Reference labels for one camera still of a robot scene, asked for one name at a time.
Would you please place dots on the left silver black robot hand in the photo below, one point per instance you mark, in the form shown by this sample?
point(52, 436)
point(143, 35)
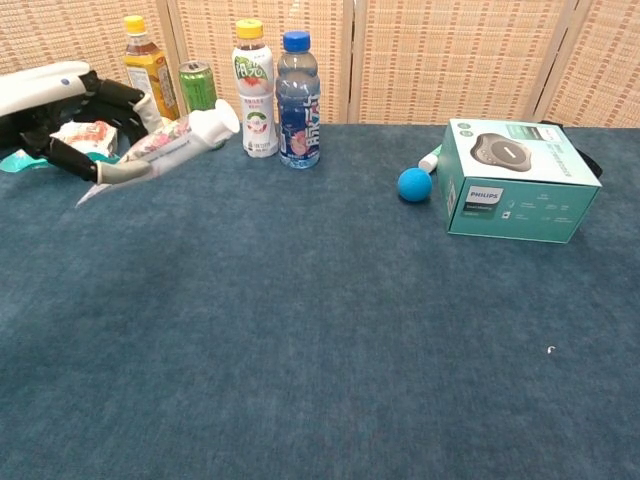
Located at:
point(40, 87)

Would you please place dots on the floral white toothpaste tube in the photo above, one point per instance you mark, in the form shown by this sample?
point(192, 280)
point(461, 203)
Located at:
point(200, 127)

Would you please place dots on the amber tea bottle yellow cap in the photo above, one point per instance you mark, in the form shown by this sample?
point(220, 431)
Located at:
point(150, 70)

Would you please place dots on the white yoghurt drink bottle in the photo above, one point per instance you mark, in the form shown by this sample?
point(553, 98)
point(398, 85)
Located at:
point(256, 90)

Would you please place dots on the teal clear snack bag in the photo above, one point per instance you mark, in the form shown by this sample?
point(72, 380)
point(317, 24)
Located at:
point(92, 134)

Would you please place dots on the green drink can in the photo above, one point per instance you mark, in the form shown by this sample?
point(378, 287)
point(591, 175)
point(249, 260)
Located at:
point(199, 90)

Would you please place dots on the blue sports drink bottle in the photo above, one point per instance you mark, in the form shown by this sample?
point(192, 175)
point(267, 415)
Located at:
point(298, 105)

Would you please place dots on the woven bamboo folding screen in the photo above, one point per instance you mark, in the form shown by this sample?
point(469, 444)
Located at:
point(425, 60)

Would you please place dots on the blue foam ball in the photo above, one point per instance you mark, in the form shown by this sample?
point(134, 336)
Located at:
point(415, 185)

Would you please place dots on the white green glue stick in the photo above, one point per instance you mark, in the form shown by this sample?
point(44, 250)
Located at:
point(428, 161)

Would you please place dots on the teal Philips speaker box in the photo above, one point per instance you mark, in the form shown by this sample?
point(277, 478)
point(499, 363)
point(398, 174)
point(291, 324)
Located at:
point(520, 205)

